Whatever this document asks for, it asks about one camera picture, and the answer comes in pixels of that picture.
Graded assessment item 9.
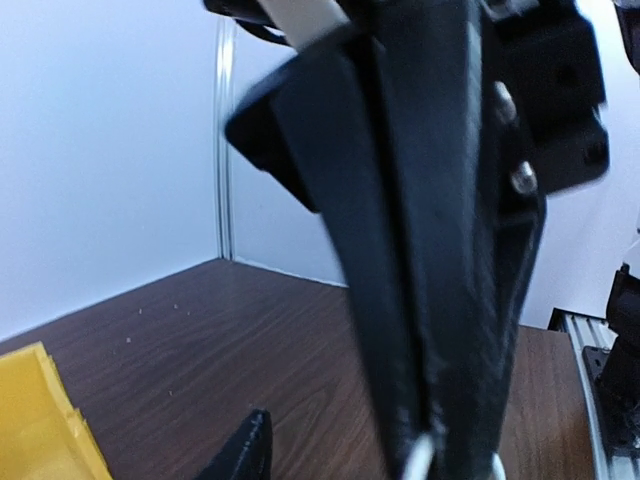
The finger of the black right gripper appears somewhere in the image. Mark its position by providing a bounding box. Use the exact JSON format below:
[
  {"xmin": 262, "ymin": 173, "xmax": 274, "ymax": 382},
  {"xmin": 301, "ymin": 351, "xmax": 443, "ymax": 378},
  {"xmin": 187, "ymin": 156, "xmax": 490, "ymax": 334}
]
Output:
[
  {"xmin": 376, "ymin": 1, "xmax": 546, "ymax": 479},
  {"xmin": 225, "ymin": 29, "xmax": 424, "ymax": 479}
]

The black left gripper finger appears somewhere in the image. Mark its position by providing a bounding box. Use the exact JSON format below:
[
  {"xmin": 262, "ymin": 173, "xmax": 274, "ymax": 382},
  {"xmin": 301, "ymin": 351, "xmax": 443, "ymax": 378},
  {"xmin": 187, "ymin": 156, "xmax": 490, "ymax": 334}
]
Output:
[{"xmin": 195, "ymin": 409, "xmax": 273, "ymax": 480}]

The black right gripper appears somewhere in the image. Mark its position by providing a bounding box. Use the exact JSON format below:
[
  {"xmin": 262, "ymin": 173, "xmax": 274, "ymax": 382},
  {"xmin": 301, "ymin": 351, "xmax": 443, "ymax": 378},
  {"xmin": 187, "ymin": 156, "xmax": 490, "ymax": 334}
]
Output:
[{"xmin": 482, "ymin": 1, "xmax": 609, "ymax": 200}]

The white wire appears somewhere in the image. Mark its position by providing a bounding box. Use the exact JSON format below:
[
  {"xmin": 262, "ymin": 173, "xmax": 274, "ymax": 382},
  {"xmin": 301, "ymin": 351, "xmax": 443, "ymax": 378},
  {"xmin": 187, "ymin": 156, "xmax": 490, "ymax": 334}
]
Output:
[{"xmin": 402, "ymin": 432, "xmax": 506, "ymax": 480}]

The yellow bin right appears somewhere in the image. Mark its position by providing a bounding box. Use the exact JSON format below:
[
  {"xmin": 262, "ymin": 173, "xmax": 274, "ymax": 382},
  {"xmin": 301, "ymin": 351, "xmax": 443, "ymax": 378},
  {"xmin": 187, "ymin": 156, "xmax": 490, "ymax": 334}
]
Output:
[{"xmin": 1, "ymin": 342, "xmax": 111, "ymax": 479}]

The aluminium frame post right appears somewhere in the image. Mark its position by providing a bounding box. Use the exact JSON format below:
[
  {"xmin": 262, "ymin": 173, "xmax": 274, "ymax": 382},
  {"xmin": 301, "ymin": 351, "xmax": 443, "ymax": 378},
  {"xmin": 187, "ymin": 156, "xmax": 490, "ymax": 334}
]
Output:
[{"xmin": 214, "ymin": 17, "xmax": 236, "ymax": 260}]

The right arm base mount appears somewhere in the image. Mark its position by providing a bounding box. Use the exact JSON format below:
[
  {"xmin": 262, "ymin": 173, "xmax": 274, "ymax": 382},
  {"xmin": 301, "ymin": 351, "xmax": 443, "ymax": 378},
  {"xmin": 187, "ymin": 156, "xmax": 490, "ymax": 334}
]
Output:
[{"xmin": 583, "ymin": 263, "xmax": 639, "ymax": 447}]

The aluminium front rail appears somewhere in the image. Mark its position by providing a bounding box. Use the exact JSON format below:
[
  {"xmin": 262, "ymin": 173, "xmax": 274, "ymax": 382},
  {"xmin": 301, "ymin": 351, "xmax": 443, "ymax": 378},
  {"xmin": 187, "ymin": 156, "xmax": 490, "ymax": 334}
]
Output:
[{"xmin": 548, "ymin": 308, "xmax": 639, "ymax": 479}]

